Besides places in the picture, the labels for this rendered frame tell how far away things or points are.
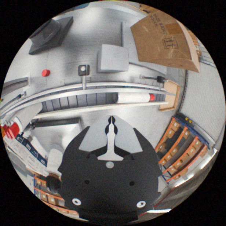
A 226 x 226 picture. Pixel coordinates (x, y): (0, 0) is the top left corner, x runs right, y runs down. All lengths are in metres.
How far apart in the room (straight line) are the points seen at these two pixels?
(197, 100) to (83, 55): 3.95
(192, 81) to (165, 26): 3.91
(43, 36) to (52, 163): 0.55
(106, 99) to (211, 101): 4.01
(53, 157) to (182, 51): 0.66
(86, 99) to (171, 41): 0.38
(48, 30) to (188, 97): 4.17
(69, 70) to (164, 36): 0.39
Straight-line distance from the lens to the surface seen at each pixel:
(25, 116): 0.28
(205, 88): 4.07
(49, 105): 0.34
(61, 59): 0.37
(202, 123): 3.93
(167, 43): 0.30
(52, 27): 0.40
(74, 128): 0.36
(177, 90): 0.87
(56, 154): 0.45
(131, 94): 0.28
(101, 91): 0.20
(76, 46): 0.38
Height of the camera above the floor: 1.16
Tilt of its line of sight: 58 degrees down
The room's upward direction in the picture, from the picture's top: 144 degrees clockwise
